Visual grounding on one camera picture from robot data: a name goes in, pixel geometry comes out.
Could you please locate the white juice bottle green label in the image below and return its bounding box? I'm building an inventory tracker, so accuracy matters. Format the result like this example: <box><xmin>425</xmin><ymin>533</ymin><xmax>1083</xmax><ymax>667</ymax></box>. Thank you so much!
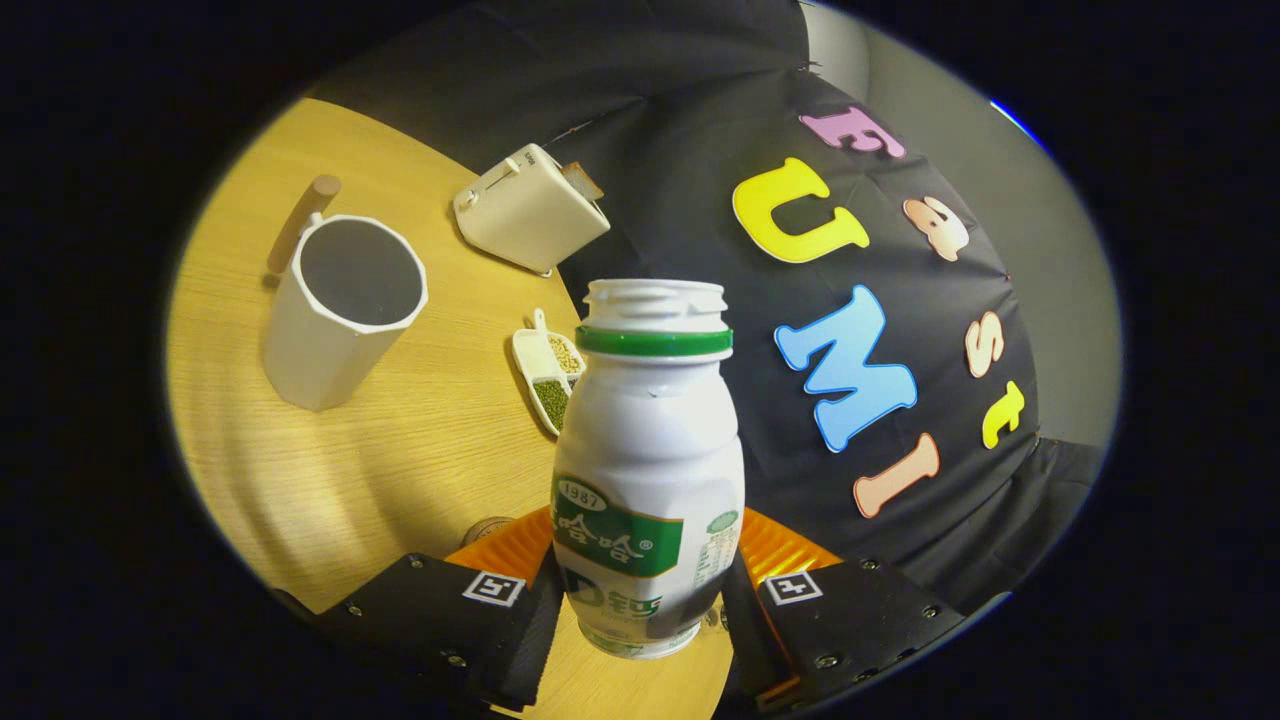
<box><xmin>551</xmin><ymin>279</ymin><xmax>746</xmax><ymax>661</ymax></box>

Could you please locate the white cup with wooden handle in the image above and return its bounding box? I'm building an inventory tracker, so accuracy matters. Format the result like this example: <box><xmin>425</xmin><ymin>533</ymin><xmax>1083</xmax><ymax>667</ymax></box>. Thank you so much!
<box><xmin>262</xmin><ymin>174</ymin><xmax>430</xmax><ymax>413</ymax></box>

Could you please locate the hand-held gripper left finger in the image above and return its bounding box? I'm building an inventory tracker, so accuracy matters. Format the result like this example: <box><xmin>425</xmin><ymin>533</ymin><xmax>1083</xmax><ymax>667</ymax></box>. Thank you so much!
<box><xmin>315</xmin><ymin>505</ymin><xmax>567</xmax><ymax>713</ymax></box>

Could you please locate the wooden table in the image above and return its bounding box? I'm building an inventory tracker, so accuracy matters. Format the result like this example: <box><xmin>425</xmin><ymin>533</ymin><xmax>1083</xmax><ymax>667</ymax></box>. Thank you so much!
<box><xmin>165</xmin><ymin>97</ymin><xmax>736</xmax><ymax>720</ymax></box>

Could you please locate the black backdrop cloth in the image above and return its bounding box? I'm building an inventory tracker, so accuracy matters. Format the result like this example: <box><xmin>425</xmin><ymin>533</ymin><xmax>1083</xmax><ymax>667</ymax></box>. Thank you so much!
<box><xmin>310</xmin><ymin>0</ymin><xmax>1106</xmax><ymax>616</ymax></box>

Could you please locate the white divided dish with beans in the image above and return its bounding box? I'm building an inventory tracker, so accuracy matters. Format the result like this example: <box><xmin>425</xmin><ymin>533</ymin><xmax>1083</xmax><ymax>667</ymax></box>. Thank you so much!
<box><xmin>511</xmin><ymin>308</ymin><xmax>588</xmax><ymax>438</ymax></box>

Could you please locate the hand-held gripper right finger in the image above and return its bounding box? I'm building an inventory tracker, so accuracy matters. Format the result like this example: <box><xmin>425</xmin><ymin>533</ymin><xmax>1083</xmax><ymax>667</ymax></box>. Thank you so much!
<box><xmin>720</xmin><ymin>507</ymin><xmax>969</xmax><ymax>713</ymax></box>

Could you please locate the cream toaster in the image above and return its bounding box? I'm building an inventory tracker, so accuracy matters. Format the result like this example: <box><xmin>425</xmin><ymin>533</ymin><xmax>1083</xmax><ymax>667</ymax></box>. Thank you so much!
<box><xmin>452</xmin><ymin>143</ymin><xmax>612</xmax><ymax>278</ymax></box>

